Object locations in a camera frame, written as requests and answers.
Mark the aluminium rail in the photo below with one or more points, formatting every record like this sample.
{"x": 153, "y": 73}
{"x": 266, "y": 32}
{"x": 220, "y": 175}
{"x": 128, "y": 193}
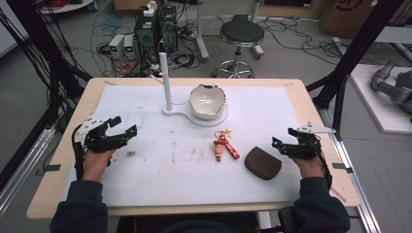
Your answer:
{"x": 359, "y": 187}
{"x": 22, "y": 171}

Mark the person's right hand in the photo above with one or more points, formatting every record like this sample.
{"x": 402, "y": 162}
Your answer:
{"x": 311, "y": 167}

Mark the small black computer tower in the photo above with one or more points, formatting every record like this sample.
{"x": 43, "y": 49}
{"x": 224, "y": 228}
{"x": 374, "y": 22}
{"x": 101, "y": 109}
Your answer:
{"x": 169, "y": 30}

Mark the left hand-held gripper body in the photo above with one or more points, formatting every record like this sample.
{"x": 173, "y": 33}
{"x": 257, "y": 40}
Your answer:
{"x": 97, "y": 140}

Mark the white round table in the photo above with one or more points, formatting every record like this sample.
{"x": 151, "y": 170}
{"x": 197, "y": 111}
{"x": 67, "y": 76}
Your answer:
{"x": 64, "y": 6}

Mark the grey tape piece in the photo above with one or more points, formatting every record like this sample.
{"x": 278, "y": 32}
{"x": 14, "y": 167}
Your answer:
{"x": 51, "y": 167}
{"x": 341, "y": 166}

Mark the person's left hand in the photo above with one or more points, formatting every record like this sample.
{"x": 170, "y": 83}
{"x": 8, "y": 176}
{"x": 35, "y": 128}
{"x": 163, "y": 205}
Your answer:
{"x": 95, "y": 165}

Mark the white floor platform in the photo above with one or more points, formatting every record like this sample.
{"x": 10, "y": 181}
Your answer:
{"x": 375, "y": 106}

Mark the large black computer tower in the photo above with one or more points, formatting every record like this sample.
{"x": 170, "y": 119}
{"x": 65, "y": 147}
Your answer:
{"x": 146, "y": 35}

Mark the white stand with pole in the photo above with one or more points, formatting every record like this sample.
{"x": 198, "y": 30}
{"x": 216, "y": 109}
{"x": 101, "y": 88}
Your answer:
{"x": 166, "y": 90}

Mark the cardboard box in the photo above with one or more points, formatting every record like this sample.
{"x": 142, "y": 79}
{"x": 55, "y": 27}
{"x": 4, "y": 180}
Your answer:
{"x": 356, "y": 16}

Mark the person's dark clothed body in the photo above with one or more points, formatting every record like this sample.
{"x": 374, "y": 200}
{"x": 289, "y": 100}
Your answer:
{"x": 194, "y": 227}

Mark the white desk edge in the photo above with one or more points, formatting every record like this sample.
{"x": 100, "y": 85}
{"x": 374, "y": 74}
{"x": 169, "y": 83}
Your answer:
{"x": 393, "y": 35}

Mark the white table mat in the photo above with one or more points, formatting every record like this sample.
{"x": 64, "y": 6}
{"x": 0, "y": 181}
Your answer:
{"x": 162, "y": 181}

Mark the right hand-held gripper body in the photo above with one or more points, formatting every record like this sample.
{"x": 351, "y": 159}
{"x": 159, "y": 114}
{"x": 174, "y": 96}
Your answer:
{"x": 307, "y": 147}

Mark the white power strip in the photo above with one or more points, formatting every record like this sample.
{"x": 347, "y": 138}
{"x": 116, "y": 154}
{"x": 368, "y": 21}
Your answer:
{"x": 150, "y": 9}

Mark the brown pouch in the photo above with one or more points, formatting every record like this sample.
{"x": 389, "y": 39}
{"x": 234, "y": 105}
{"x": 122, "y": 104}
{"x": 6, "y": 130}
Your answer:
{"x": 262, "y": 163}

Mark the white table leg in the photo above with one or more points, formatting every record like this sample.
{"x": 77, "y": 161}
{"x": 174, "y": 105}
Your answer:
{"x": 201, "y": 35}
{"x": 257, "y": 29}

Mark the grey power supply box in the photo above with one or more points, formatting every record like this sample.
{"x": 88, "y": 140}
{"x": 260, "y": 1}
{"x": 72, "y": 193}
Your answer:
{"x": 116, "y": 45}
{"x": 129, "y": 47}

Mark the black round stool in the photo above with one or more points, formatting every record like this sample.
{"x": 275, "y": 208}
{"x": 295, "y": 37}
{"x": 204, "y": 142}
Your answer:
{"x": 241, "y": 32}

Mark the white eggshell shaped bowl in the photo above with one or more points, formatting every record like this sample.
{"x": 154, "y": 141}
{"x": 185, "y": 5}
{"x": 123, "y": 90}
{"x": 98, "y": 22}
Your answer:
{"x": 207, "y": 101}

